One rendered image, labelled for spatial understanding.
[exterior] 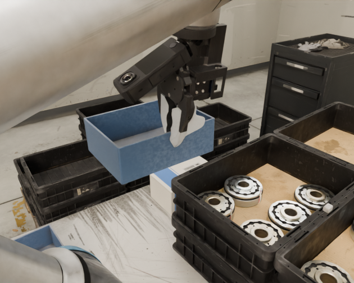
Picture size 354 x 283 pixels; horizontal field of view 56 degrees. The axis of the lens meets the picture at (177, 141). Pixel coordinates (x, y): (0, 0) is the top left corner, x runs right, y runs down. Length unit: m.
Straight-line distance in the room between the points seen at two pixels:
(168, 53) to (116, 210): 0.70
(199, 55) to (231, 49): 3.99
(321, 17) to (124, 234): 4.03
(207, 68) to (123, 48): 0.33
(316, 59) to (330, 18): 2.41
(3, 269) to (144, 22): 0.28
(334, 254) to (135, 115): 0.52
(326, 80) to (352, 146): 0.94
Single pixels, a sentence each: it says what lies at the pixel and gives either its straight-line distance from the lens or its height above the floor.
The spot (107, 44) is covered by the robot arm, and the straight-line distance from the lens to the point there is 0.18.
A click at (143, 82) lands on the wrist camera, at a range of 0.47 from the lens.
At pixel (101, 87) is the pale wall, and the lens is 3.62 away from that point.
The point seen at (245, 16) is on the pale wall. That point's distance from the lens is 4.57.
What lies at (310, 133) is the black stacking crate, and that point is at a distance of 1.26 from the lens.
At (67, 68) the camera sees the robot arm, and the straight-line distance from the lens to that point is 0.17.
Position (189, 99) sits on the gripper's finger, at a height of 1.21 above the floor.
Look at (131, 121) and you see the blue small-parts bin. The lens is 0.70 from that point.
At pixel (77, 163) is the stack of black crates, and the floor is 0.49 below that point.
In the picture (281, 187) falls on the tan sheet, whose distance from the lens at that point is 1.00.
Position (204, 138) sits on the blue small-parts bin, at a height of 1.10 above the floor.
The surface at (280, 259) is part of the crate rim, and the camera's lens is 0.65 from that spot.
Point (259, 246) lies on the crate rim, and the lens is 0.67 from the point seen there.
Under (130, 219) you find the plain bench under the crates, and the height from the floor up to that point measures 0.70.
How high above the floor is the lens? 1.40
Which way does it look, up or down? 29 degrees down
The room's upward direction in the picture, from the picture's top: straight up
